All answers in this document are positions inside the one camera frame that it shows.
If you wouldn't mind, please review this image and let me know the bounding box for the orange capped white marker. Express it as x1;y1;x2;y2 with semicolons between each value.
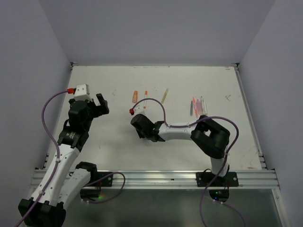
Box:
143;90;148;109

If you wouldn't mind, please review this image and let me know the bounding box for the yellow green slim highlighter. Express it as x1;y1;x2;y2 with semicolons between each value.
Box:
161;88;169;104

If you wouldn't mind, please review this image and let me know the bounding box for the purple slim pen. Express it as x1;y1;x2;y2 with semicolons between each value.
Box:
190;100;194;116

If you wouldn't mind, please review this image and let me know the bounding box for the red slim pen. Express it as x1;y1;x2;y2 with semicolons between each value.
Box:
193;97;199;118

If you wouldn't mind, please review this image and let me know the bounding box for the yellow white marker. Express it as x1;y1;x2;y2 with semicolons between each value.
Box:
203;99;208;115

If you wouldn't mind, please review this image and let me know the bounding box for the pink highlighter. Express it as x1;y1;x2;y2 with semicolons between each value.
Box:
196;99;203;115

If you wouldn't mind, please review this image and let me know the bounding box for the blue white marker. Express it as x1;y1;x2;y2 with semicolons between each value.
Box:
200;96;206;115

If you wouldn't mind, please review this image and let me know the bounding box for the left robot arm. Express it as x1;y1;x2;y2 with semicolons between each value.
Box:
18;94;109;227

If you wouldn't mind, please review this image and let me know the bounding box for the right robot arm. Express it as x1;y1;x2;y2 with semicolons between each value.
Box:
131;114;230;186

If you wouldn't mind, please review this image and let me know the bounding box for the orange highlighter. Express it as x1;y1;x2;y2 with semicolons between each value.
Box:
132;90;138;103

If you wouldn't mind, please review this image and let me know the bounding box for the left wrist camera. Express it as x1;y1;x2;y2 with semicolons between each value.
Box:
73;84;92;102

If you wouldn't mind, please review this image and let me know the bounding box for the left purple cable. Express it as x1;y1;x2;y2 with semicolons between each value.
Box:
14;87;76;227

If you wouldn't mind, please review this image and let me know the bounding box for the left base bracket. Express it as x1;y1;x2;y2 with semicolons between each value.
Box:
93;171;113;187

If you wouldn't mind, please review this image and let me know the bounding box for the base bracket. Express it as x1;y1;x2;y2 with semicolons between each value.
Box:
93;171;113;187
196;169;239;187

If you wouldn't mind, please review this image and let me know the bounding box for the right base bracket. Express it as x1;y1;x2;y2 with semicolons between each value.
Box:
196;169;239;187

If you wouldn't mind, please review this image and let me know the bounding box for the aluminium rail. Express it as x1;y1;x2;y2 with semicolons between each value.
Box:
121;170;280;190

